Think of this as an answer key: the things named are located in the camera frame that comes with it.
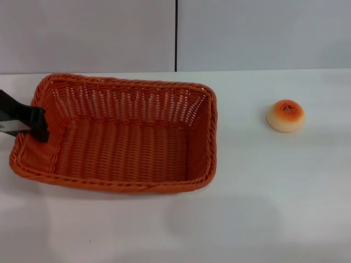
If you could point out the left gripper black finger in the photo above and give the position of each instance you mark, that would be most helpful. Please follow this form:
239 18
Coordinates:
30 116
13 132

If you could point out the orange woven rectangular basket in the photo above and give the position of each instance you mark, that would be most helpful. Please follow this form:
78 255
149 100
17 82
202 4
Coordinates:
123 148

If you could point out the round toasted bread bun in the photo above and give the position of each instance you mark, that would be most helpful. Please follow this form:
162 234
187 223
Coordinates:
285 116

